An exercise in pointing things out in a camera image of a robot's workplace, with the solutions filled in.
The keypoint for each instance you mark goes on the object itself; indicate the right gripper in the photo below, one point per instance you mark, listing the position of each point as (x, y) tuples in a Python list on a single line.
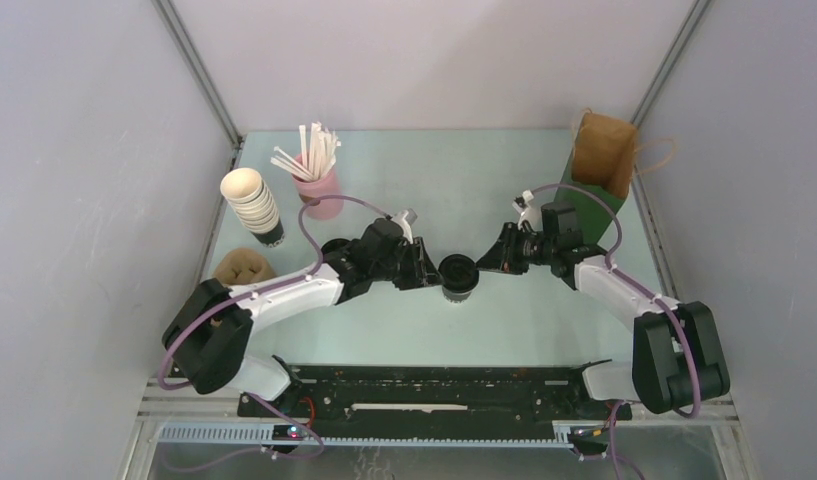
[(502, 255)]

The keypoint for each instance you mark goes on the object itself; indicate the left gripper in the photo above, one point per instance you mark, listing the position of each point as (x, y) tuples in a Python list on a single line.
[(422, 273)]

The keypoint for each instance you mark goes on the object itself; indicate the black cup lid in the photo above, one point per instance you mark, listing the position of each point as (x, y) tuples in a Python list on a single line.
[(458, 268)]

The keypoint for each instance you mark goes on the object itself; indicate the black sleeved paper cup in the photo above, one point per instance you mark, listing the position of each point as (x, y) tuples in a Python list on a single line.
[(458, 292)]

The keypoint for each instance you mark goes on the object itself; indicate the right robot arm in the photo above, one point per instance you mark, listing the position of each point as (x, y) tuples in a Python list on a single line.
[(677, 359)]

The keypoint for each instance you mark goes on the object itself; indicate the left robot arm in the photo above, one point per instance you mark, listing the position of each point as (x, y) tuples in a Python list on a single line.
[(209, 338)]

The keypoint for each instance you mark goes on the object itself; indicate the stack of black lids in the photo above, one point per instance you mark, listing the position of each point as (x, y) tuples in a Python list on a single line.
[(333, 246)]

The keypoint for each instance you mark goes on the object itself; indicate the green paper bag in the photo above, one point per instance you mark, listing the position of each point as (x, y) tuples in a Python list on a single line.
[(601, 167)]

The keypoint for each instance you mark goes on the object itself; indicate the white wrapped straws bundle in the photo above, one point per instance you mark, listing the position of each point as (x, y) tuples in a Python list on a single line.
[(318, 153)]

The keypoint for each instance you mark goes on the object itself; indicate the brown cardboard cup carrier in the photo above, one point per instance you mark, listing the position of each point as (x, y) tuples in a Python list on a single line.
[(243, 266)]

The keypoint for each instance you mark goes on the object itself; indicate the stack of paper cups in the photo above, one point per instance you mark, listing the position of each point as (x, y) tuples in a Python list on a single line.
[(252, 202)]

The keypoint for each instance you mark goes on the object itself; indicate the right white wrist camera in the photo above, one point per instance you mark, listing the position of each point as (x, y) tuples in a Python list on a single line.
[(529, 216)]

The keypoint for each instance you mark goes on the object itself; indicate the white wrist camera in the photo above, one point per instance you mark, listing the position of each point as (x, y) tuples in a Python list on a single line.
[(529, 216), (405, 220)]

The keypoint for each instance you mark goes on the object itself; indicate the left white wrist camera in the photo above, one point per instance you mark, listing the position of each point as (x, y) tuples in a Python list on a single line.
[(405, 220)]

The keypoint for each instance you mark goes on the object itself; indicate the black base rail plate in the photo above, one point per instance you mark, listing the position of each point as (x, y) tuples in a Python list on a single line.
[(484, 404)]

